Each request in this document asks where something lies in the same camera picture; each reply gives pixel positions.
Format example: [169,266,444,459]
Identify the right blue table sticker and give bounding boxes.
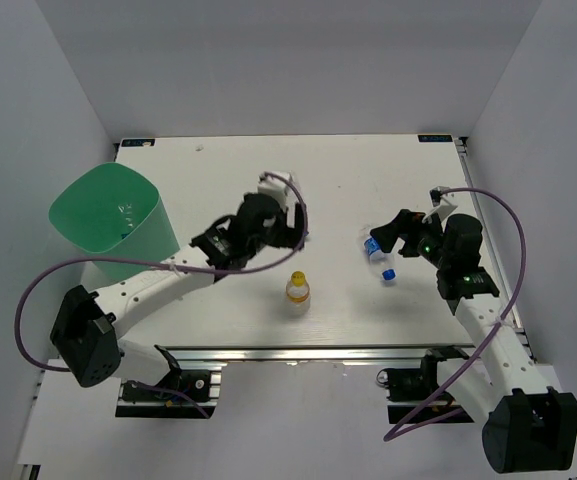
[417,134,453,143]

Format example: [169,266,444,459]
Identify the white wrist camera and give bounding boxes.
[257,171,301,210]
[422,186,458,224]

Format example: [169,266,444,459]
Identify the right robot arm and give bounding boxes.
[365,209,577,474]

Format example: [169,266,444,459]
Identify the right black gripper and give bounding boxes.
[369,209,451,270]

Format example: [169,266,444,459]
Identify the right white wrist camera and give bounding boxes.
[422,186,458,224]

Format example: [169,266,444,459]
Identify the left blue table sticker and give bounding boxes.
[120,138,155,148]

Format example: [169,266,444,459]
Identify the aluminium table frame rail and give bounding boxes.
[57,134,539,365]

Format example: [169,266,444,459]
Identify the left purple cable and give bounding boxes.
[13,170,310,419]

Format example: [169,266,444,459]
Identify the yellow cap small bottle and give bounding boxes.
[285,271,311,316]

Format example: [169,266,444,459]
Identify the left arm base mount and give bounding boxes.
[112,346,223,420]

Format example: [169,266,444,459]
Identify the green plastic bin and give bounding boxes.
[48,163,179,262]

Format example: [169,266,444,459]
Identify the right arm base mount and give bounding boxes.
[376,346,473,425]

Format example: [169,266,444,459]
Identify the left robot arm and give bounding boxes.
[50,193,305,399]

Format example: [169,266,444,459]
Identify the blue label bottle white cap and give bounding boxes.
[117,203,135,239]

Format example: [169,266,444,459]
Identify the blue table sticker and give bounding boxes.
[120,138,155,148]
[417,134,453,143]

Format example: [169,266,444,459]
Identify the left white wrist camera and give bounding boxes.
[257,171,301,210]

